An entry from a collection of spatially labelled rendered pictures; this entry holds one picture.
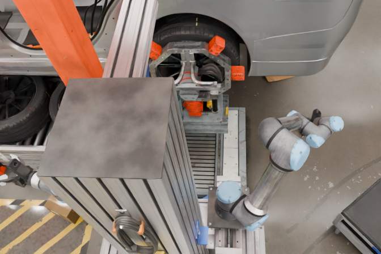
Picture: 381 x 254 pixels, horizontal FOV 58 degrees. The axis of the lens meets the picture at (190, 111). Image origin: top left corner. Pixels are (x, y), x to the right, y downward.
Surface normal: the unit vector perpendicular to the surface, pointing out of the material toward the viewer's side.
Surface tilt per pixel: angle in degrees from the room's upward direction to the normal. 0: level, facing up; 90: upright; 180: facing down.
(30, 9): 90
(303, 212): 0
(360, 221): 0
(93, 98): 0
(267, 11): 90
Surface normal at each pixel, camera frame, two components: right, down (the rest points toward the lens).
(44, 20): -0.07, 0.82
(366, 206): -0.09, -0.57
